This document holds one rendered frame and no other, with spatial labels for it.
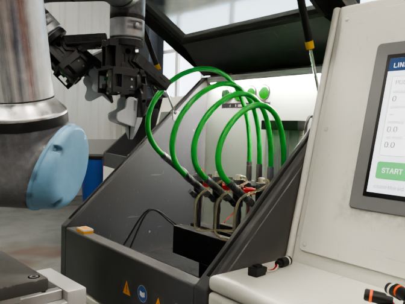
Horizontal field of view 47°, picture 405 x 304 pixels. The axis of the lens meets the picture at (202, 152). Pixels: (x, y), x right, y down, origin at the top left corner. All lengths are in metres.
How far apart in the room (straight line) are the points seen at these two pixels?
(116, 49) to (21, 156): 0.45
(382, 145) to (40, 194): 0.64
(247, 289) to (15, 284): 0.38
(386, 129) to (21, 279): 0.70
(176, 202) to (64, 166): 1.07
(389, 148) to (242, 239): 0.34
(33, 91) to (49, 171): 0.10
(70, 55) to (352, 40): 0.65
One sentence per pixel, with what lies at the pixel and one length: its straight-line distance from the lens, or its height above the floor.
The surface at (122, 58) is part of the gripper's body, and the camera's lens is 1.01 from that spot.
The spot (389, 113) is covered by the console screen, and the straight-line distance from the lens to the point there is 0.97.
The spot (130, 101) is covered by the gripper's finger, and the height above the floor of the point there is 1.31.
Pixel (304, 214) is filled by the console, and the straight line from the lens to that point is 1.04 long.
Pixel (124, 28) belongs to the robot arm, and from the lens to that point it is 1.01.
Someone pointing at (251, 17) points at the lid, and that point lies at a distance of 1.38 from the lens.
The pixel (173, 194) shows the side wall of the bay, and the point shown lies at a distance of 1.65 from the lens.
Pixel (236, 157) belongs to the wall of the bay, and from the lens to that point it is 1.59.
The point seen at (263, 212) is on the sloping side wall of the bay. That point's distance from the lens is 0.99.
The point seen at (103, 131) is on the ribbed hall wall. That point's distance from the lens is 8.66.
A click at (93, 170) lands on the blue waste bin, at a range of 7.39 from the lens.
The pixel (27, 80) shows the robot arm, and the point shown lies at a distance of 0.61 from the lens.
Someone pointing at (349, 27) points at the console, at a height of 1.49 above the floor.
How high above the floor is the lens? 1.26
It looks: 3 degrees down
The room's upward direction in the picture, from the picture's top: 2 degrees clockwise
